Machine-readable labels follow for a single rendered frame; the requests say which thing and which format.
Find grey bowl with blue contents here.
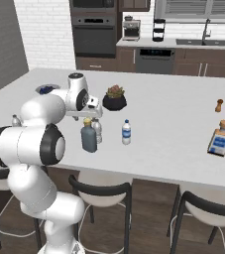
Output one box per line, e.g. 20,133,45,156
34,83,61,96

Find black blender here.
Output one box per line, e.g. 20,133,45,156
151,18,168,44

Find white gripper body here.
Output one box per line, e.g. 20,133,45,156
65,106,104,121

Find dark blue glass bottle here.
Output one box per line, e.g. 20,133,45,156
80,117,99,154

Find brown wall cupboard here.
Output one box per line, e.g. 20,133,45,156
118,0,152,13

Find black microwave oven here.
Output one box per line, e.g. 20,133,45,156
69,0,117,11

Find flat blue-label glass bottle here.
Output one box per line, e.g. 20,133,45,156
207,119,225,158

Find dark grey dishwasher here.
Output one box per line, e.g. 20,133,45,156
135,47,176,75

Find window with blinds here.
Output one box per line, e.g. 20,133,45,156
154,0,225,24

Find small clear grey-capped bottle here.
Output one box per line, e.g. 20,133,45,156
11,114,22,128

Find blue-label plastic water bottle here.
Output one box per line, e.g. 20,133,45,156
121,118,133,146

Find brown base cupboards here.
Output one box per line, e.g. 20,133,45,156
74,46,225,79

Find black wall oven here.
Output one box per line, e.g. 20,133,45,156
70,14,119,60

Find clear plastic bottle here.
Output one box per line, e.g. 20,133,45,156
91,118,104,145

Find brown pepper shaker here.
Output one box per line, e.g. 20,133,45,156
214,98,224,113

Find silver coffee machine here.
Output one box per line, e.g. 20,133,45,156
121,15,142,43

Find grey sink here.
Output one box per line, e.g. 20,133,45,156
174,38,225,48

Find plant in black pot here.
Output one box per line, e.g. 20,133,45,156
101,84,129,112

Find grey tap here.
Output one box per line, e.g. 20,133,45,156
201,18,213,43

